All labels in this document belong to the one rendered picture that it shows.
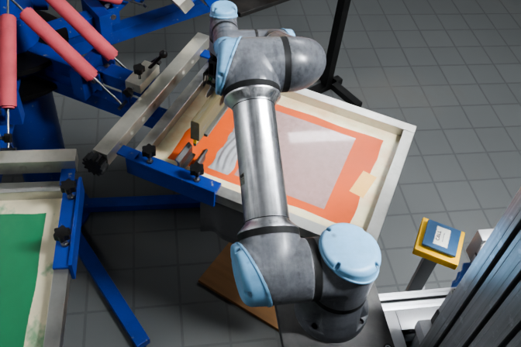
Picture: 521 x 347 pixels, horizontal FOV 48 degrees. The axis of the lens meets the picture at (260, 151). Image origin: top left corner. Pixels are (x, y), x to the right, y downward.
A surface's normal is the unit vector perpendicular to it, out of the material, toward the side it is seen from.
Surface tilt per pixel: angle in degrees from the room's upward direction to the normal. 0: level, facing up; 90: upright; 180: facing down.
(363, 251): 8
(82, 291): 0
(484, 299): 90
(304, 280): 48
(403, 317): 0
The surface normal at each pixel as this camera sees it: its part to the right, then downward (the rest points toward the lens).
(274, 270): 0.15, -0.25
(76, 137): 0.09, -0.68
